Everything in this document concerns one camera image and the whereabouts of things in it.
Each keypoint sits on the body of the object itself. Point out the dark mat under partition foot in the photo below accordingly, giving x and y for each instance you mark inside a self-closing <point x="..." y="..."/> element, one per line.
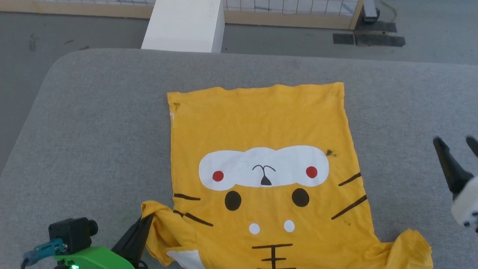
<point x="386" y="27"/>

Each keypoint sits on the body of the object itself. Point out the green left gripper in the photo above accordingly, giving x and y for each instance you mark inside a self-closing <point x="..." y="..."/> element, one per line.
<point x="93" y="259"/>

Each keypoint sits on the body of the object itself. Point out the white rectangular box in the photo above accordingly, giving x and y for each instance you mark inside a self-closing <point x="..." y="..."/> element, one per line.
<point x="183" y="26"/>

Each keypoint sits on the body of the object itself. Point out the yellow cat-face T-shirt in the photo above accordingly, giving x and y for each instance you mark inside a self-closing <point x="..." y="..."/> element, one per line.
<point x="269" y="127"/>

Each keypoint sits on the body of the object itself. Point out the small black floor mat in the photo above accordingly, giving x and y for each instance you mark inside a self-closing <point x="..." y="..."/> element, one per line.
<point x="343" y="39"/>

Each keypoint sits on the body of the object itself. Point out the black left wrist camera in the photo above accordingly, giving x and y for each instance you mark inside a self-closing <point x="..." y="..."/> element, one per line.
<point x="71" y="233"/>

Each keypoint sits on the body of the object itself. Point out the grey fabric sofa cushion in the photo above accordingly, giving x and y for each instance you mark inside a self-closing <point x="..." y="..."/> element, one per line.
<point x="93" y="130"/>

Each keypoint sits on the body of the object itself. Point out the lemon-print grid partition screen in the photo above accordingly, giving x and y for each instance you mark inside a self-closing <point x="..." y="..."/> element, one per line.
<point x="283" y="11"/>

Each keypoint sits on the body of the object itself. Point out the grey metal partition foot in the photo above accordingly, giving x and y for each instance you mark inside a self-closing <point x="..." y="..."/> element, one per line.
<point x="370" y="11"/>

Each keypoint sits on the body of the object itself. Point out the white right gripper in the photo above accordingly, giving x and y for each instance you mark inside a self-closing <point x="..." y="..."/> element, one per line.
<point x="466" y="205"/>

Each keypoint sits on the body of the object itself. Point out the large black floor mat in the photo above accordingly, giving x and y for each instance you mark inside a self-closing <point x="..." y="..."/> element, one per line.
<point x="381" y="40"/>

